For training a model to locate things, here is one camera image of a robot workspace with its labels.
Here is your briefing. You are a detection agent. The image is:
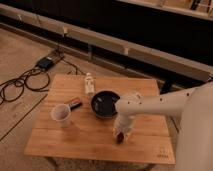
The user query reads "black bowl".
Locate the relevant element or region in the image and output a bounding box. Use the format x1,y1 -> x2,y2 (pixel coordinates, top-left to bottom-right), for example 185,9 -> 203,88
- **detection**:
91,91 -> 120,119

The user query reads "white paper cup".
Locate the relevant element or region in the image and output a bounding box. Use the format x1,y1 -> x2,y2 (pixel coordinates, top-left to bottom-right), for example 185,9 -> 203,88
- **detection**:
51,104 -> 71,128

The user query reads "small white bottle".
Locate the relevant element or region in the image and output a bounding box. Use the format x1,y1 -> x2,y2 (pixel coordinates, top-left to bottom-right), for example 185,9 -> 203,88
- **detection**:
85,73 -> 95,97

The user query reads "wooden table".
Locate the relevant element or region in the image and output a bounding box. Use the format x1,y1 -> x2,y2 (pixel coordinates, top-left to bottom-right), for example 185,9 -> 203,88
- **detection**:
25,75 -> 175,164

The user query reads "black power adapter box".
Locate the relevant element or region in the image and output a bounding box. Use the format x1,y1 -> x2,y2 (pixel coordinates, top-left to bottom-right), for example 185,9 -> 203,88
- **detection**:
36,57 -> 54,70

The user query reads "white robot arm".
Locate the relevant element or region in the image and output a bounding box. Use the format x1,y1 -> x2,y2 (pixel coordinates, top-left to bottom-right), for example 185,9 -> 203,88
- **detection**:
114,82 -> 213,171

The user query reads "black cable on floor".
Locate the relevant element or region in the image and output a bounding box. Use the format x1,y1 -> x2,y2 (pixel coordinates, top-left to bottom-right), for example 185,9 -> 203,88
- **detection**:
0,67 -> 52,104

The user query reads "reddish brown pepper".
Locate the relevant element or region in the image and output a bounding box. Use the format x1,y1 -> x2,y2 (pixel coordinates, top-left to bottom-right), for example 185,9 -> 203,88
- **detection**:
116,132 -> 124,144

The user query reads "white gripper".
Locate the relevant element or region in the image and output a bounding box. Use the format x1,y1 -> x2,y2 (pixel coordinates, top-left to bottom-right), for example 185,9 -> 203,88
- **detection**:
113,115 -> 134,143

